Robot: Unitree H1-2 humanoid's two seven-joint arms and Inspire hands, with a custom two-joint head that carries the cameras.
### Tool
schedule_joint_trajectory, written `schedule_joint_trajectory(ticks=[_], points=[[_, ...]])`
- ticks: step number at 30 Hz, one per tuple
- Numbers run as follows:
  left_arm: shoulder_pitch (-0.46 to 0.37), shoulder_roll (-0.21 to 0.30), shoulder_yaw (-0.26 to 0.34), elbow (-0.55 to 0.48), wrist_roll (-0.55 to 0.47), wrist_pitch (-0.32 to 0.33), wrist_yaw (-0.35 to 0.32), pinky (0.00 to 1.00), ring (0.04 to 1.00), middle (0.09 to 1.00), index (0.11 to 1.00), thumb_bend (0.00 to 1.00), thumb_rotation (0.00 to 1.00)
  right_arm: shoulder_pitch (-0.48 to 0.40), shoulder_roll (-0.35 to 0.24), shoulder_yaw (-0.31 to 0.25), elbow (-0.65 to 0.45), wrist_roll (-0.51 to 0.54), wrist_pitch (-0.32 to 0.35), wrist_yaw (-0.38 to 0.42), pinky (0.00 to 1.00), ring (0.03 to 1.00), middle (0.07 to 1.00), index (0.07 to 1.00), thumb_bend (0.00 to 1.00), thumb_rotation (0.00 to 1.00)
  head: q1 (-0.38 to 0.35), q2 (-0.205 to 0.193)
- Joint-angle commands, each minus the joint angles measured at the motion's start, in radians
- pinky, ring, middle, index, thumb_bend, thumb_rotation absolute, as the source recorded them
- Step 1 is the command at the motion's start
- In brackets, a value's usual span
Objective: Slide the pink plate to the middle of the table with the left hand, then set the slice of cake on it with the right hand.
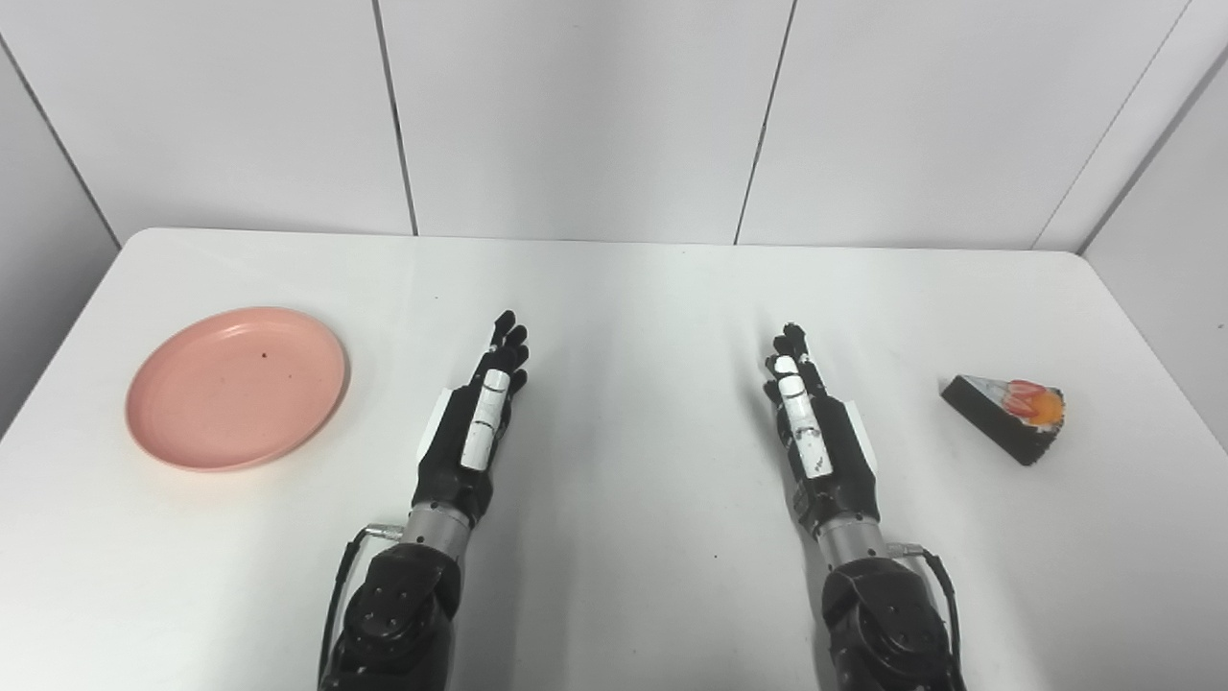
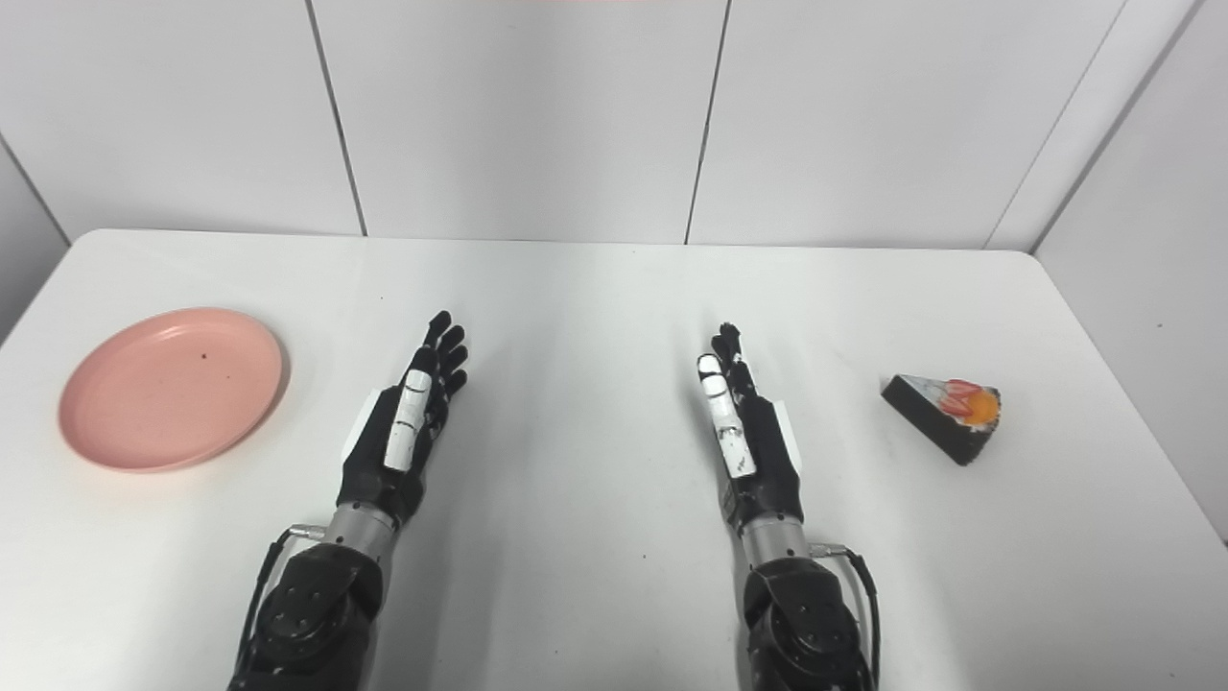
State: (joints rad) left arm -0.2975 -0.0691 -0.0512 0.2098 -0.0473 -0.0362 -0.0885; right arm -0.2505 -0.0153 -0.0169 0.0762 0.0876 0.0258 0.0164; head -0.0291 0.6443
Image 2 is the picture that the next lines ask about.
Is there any pink round plate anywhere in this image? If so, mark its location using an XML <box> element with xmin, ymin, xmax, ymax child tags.
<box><xmin>58</xmin><ymin>307</ymin><xmax>287</xmax><ymax>473</ymax></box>

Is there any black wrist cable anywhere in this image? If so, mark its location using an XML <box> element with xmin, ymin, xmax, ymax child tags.
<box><xmin>234</xmin><ymin>523</ymin><xmax>329</xmax><ymax>679</ymax></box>
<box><xmin>811</xmin><ymin>543</ymin><xmax>882</xmax><ymax>687</ymax></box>

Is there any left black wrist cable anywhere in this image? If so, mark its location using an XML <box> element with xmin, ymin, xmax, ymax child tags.
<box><xmin>234</xmin><ymin>523</ymin><xmax>329</xmax><ymax>679</ymax></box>

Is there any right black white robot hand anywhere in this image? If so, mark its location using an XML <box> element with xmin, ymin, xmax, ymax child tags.
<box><xmin>697</xmin><ymin>322</ymin><xmax>806</xmax><ymax>535</ymax></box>

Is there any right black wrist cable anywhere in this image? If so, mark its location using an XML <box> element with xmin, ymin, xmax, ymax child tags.
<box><xmin>811</xmin><ymin>543</ymin><xmax>882</xmax><ymax>687</ymax></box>

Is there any chocolate cake slice with fruit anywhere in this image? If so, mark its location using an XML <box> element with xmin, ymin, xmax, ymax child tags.
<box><xmin>882</xmin><ymin>374</ymin><xmax>1002</xmax><ymax>467</ymax></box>

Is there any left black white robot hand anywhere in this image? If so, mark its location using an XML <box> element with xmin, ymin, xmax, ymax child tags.
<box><xmin>337</xmin><ymin>310</ymin><xmax>470</xmax><ymax>528</ymax></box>

